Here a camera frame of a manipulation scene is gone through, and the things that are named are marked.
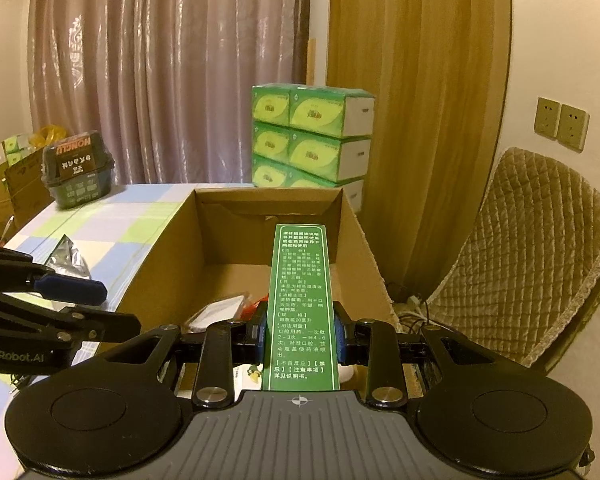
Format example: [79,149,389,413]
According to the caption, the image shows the yellow plastic bag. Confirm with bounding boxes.
[30,126,69,151]

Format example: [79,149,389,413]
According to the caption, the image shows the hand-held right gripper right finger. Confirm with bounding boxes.
[332,302,507,409]

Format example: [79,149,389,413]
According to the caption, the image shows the pink curtain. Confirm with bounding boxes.
[27,0,314,187]

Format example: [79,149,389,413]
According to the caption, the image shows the green medicine box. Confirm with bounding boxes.
[261,222,342,393]

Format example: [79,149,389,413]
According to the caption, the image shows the large cardboard box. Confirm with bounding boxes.
[111,186,397,392]

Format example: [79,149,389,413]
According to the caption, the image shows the beige wall socket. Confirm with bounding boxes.
[534,97,562,139]
[557,104,591,152]

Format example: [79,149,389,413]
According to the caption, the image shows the clear plastic tray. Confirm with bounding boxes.
[187,296,252,334]

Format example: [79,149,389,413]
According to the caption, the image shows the silver green foil pouch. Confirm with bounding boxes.
[45,235,94,282]

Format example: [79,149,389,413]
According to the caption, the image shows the wooden door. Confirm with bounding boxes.
[327,0,512,302]

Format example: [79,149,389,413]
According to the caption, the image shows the chair with quilted cover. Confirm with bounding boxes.
[395,147,600,377]

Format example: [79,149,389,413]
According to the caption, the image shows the open brown carton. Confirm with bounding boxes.
[0,150,57,242]

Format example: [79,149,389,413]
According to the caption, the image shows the red packet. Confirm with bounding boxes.
[242,297,272,322]

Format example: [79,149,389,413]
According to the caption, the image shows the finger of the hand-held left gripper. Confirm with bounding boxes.
[0,283,143,347]
[0,242,109,307]

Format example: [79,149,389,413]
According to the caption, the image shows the white medicine box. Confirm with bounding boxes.
[232,362,264,392]

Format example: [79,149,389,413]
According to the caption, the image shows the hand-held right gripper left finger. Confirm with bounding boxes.
[102,309,273,409]

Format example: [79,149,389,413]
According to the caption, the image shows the black cable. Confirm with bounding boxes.
[394,309,462,342]

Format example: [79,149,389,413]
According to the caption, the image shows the stack of green tissue packs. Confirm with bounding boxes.
[251,83,377,214]

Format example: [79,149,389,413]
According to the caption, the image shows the dark green carton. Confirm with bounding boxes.
[41,130,117,210]

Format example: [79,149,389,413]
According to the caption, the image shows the checked tablecloth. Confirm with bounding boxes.
[0,182,197,462]

